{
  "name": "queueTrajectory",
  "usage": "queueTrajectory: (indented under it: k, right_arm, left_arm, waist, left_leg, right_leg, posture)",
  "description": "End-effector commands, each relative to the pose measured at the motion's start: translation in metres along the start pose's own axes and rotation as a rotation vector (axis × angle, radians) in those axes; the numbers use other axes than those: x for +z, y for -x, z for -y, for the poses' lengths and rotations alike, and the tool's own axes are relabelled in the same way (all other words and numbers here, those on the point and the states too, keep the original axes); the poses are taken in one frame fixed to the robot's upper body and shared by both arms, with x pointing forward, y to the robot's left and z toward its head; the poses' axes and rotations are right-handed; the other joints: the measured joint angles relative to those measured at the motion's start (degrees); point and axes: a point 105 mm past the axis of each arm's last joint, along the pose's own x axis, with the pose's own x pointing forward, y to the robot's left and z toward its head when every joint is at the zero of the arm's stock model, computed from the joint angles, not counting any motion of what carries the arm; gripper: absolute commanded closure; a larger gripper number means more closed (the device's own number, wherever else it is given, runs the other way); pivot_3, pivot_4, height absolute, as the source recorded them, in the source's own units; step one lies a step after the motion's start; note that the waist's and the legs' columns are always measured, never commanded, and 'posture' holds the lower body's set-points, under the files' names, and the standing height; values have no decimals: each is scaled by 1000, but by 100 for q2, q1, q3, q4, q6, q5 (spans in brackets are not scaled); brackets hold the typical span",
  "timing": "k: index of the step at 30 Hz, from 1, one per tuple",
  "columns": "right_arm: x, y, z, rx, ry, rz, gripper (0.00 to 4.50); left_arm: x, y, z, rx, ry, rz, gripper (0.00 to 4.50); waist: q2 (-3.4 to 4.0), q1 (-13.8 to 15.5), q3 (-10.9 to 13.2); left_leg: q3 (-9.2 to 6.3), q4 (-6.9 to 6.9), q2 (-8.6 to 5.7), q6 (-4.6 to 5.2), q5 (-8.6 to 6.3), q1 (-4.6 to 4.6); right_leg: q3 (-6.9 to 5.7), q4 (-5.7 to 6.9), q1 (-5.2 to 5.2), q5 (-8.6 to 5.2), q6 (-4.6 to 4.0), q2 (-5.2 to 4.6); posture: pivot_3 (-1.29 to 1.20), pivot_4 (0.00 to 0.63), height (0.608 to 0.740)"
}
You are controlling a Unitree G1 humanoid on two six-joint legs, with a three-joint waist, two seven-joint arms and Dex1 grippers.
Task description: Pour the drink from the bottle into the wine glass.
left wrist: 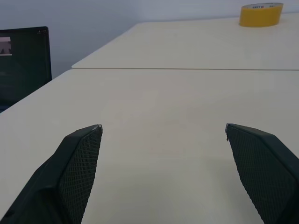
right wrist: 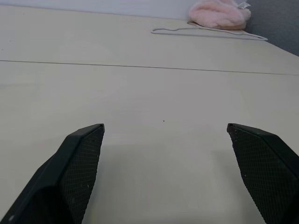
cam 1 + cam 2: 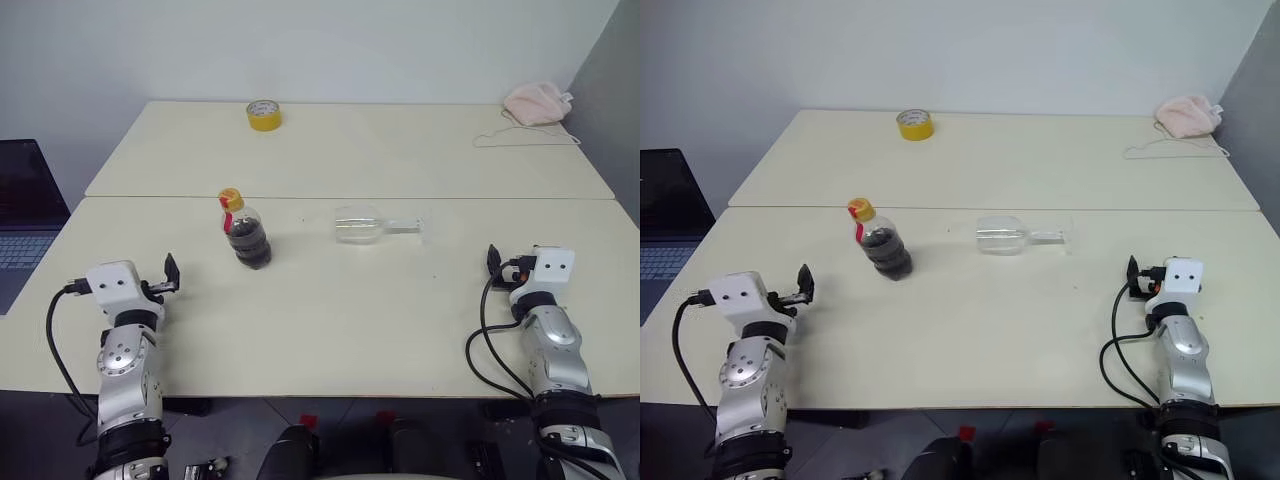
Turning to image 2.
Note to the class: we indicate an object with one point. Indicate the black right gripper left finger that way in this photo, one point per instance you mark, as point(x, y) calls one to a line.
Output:
point(60, 177)

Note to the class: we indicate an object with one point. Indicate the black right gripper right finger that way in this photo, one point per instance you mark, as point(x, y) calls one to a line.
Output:
point(268, 168)

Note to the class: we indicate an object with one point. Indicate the pink fluffy cloth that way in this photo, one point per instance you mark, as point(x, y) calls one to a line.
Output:
point(217, 16)

